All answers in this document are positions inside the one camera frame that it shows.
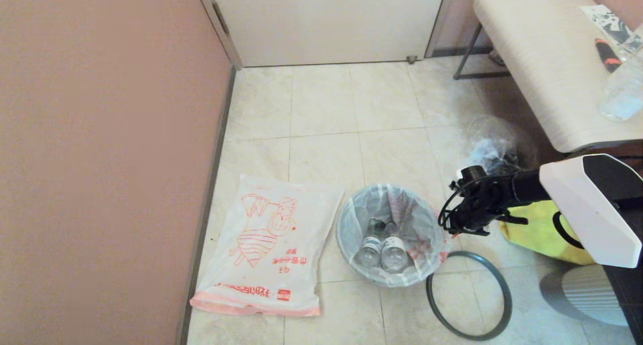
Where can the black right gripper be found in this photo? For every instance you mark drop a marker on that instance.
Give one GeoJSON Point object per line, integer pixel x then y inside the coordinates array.
{"type": "Point", "coordinates": [474, 207]}

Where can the white plastic bag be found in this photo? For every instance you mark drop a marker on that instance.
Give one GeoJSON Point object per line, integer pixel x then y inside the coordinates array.
{"type": "Point", "coordinates": [412, 209]}

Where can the white trash bag red cartoon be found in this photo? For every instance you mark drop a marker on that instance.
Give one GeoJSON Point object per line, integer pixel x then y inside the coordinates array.
{"type": "Point", "coordinates": [266, 244]}

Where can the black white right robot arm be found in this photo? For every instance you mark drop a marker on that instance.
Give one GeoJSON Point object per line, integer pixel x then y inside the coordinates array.
{"type": "Point", "coordinates": [587, 204]}

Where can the yellow fabric tote bag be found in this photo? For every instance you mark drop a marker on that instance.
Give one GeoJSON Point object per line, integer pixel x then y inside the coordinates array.
{"type": "Point", "coordinates": [537, 234]}

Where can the clear plastic bag dark contents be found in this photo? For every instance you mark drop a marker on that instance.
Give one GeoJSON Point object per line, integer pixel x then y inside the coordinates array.
{"type": "Point", "coordinates": [490, 146]}

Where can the clear plastic bottle white label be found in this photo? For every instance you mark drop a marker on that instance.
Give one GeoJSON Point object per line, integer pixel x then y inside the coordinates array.
{"type": "Point", "coordinates": [370, 249]}
{"type": "Point", "coordinates": [394, 253]}

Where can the dark crumpled plastic bottle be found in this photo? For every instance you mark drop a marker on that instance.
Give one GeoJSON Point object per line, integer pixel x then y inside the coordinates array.
{"type": "Point", "coordinates": [378, 228]}

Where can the grey ribbed round object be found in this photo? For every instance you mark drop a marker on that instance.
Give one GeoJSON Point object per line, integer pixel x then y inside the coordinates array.
{"type": "Point", "coordinates": [577, 295]}

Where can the grey shoe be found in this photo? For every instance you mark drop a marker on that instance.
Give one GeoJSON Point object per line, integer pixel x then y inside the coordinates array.
{"type": "Point", "coordinates": [496, 59]}

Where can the beige bench metal legs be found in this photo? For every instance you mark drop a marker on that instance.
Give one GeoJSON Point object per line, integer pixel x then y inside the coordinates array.
{"type": "Point", "coordinates": [542, 59]}

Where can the large clear plastic bottle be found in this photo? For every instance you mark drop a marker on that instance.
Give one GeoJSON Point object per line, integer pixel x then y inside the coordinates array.
{"type": "Point", "coordinates": [623, 94]}

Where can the black orange utility knife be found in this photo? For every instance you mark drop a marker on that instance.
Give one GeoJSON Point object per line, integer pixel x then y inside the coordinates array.
{"type": "Point", "coordinates": [606, 55]}

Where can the white door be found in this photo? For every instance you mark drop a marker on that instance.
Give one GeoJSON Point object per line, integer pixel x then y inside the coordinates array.
{"type": "Point", "coordinates": [326, 23]}

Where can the black white printed leaflet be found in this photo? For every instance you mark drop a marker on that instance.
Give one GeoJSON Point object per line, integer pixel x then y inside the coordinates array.
{"type": "Point", "coordinates": [605, 19]}

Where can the grey wall baseboard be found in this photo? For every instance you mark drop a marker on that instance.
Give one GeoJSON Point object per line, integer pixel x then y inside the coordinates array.
{"type": "Point", "coordinates": [211, 194]}

